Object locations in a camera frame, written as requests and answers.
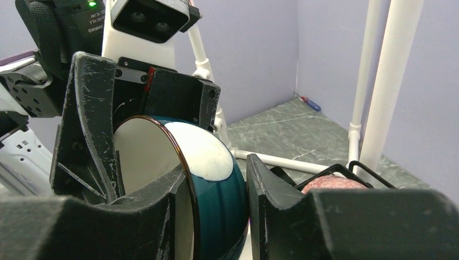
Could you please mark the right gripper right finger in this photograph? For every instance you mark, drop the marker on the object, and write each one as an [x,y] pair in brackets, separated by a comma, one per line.
[347,224]

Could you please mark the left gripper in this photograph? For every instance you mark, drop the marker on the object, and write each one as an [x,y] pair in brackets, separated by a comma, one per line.
[85,164]

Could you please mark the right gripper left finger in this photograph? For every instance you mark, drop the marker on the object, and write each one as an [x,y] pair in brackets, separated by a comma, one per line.
[140,225]

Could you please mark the red patterned bowl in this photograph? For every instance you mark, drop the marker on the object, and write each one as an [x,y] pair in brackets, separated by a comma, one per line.
[332,182]

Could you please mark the teal white bowl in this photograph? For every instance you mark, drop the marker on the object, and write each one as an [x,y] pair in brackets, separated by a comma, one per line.
[210,206]

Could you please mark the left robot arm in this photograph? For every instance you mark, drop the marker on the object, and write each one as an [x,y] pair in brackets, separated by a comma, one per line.
[60,29]

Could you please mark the red blue screwdriver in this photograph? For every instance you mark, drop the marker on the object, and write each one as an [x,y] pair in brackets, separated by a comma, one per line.
[311,104]

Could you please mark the black wire dish rack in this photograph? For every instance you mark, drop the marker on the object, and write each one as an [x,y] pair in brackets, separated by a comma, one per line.
[336,170]

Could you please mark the white PVC pipe frame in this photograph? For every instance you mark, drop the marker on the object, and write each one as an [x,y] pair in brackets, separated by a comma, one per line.
[203,69]

